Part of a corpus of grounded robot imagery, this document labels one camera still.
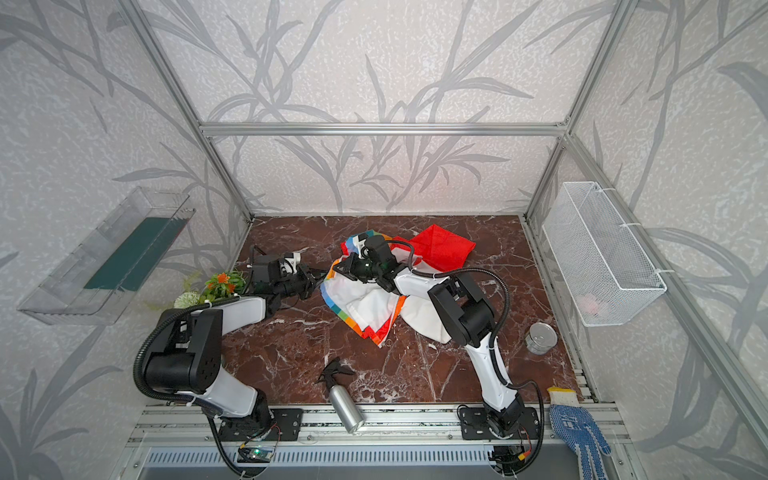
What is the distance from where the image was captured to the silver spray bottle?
28.9 inches

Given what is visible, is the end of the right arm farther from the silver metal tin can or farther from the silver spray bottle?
the silver metal tin can

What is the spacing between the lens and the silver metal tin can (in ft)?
2.76

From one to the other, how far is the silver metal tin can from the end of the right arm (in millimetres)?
420

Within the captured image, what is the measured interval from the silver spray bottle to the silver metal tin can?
511mm

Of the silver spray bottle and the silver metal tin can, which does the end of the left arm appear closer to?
the silver spray bottle

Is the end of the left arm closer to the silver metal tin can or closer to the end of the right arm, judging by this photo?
the end of the right arm

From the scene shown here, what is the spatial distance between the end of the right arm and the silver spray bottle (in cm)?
26

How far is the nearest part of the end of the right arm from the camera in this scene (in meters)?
0.77
